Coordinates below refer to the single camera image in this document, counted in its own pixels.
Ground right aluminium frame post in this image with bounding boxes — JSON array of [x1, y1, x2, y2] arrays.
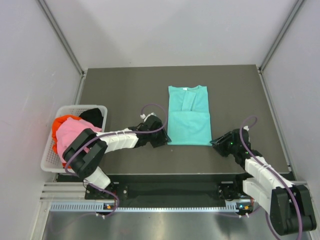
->
[[257, 0, 306, 74]]

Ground pink t shirt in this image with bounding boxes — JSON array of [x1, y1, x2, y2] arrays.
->
[[56, 117, 102, 165]]

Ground aluminium front rail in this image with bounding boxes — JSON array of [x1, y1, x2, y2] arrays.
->
[[39, 181, 313, 203]]

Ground aluminium frame post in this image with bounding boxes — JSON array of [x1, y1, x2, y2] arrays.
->
[[257, 0, 306, 74], [36, 0, 85, 76]]

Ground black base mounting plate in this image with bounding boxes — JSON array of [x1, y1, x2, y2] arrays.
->
[[84, 173, 266, 208]]

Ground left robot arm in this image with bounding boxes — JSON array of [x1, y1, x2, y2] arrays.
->
[[62, 112, 171, 199]]

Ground white plastic basket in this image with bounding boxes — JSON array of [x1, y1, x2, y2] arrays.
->
[[40, 104, 109, 175]]

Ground teal t shirt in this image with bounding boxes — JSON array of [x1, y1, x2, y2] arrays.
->
[[167, 85, 212, 146]]

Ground orange t shirt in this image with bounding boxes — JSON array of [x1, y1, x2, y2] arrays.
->
[[51, 115, 82, 167]]

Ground left aluminium frame post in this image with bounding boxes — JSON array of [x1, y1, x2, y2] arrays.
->
[[36, 0, 85, 76]]

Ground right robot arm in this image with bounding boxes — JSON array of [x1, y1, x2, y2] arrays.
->
[[211, 126, 317, 236]]

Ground black t shirt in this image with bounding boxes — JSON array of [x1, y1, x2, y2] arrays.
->
[[79, 108, 104, 128]]

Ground grey slotted cable duct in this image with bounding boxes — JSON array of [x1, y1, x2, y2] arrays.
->
[[50, 202, 253, 213]]

